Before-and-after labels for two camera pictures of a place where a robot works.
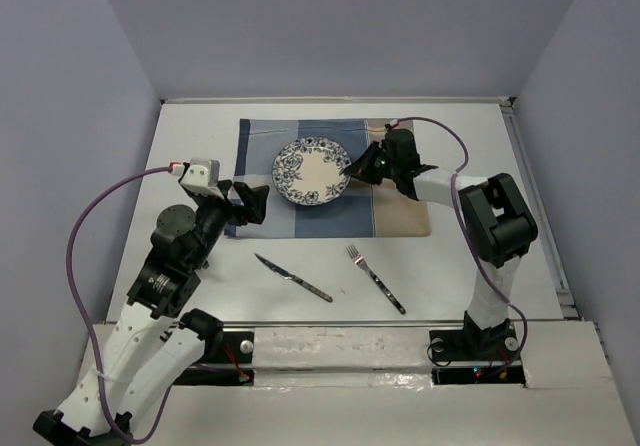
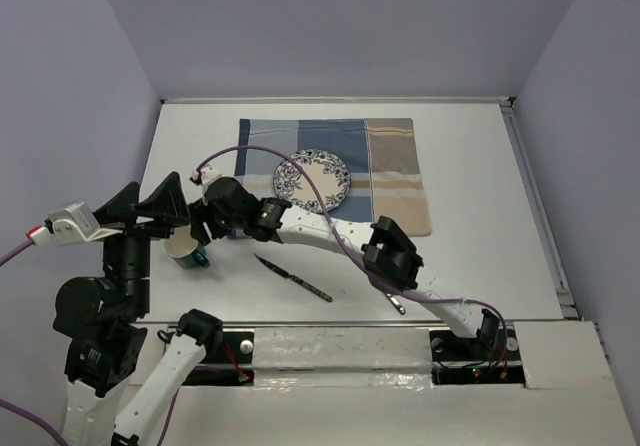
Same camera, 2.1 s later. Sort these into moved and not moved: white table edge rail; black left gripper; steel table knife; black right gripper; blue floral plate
Moved: black left gripper; black right gripper; blue floral plate
Not moved: steel table knife; white table edge rail
